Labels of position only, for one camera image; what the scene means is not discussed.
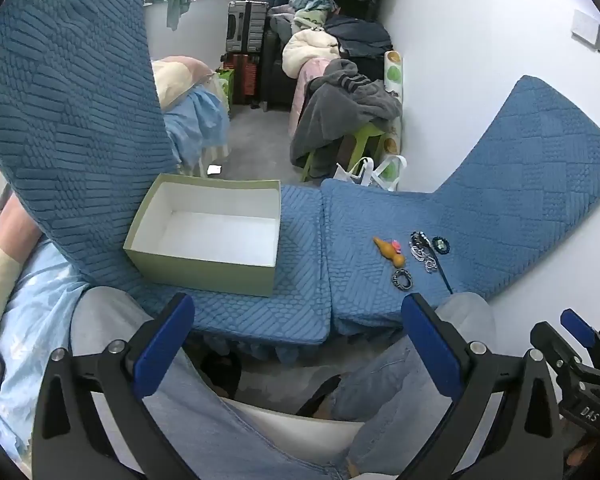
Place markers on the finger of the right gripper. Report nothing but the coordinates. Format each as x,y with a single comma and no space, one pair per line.
559,356
583,333

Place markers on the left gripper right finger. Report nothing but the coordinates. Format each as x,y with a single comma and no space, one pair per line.
523,441

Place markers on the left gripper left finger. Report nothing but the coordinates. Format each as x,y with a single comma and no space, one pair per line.
69,439

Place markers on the pink small hair clip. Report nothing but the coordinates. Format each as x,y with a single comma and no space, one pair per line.
395,245

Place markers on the orange gourd hair clip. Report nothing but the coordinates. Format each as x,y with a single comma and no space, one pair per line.
387,251

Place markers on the blue quilted right cushion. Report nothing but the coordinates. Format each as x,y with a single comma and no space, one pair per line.
529,181

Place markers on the blue quilted cushion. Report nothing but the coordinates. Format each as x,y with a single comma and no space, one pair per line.
529,181
82,138

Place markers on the white tote bag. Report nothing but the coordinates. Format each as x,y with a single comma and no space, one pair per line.
364,172

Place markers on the rolled dotted mat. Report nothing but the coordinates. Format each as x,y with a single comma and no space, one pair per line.
393,82

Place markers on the green cardboard box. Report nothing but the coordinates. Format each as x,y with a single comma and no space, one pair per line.
208,234

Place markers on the green plastic stool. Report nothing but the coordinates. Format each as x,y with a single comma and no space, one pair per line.
357,145

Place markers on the grey blanket on stool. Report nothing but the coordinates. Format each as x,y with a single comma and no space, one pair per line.
338,103

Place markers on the blue quilted left cushion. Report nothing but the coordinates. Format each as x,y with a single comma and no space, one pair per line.
82,138

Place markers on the light blue bedsheet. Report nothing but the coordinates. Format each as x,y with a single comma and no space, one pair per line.
196,122

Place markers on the dark navy clothing pile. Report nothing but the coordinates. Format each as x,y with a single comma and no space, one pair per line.
358,38

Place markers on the cream fluffy blanket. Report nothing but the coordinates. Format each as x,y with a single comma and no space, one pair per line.
305,45

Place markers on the red suitcase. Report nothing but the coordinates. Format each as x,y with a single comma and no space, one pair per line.
245,68

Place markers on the cream pink pillow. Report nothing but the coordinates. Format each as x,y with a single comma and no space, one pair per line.
175,75

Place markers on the green patterned shopping bag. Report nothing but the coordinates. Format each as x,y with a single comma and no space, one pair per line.
226,81

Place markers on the grey hard suitcase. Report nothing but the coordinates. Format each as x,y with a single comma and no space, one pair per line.
245,26

